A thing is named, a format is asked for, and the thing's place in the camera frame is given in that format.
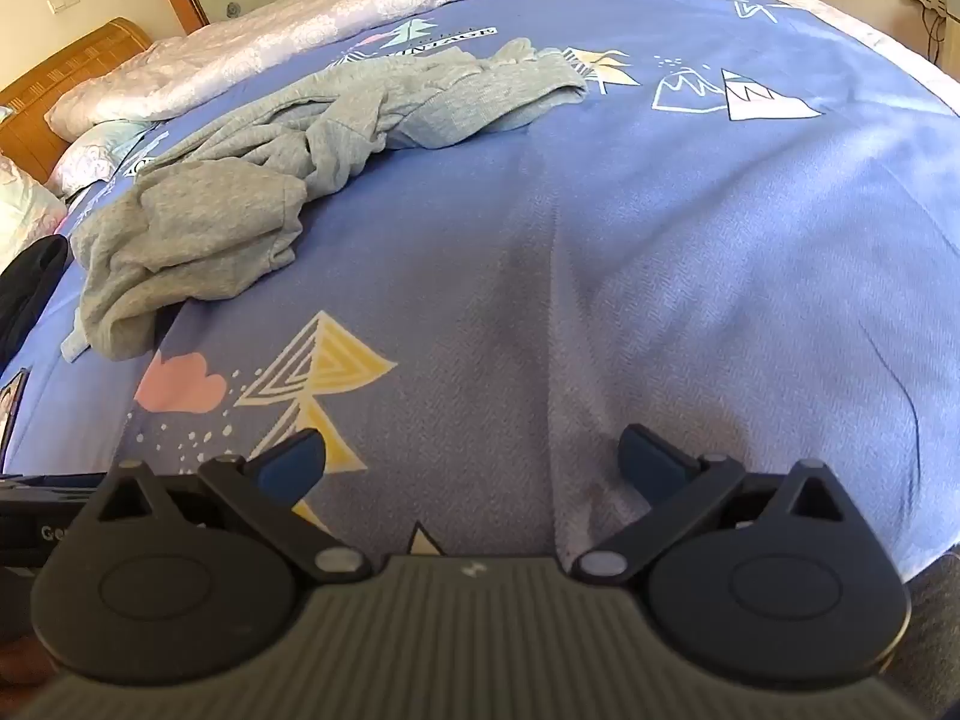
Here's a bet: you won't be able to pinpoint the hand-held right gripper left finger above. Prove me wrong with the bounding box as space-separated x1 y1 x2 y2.
97 427 374 586

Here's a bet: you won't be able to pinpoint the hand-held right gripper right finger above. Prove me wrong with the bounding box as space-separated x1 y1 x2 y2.
572 424 857 587

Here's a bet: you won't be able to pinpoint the grey pants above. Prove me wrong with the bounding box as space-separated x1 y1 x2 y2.
61 37 590 362

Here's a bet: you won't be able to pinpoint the photo card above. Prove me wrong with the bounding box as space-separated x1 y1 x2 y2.
0 369 31 470

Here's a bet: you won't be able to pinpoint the blue printed bed sheet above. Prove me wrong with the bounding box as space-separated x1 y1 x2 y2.
0 0 960 586

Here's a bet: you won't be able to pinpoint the black cloth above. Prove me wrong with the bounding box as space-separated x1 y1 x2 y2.
0 235 74 372

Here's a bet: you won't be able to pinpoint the large pale floral pillow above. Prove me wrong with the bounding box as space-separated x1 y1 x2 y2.
0 154 70 271

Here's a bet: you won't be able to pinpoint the small pink floral pillow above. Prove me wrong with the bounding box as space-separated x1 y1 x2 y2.
45 118 155 197

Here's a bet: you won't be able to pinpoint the wooden headboard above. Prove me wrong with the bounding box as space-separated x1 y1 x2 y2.
0 17 155 185

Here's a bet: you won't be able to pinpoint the pale pink quilt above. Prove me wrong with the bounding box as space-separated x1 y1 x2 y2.
45 0 773 140

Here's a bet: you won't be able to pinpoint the black cable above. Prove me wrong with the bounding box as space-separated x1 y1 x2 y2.
921 6 947 62

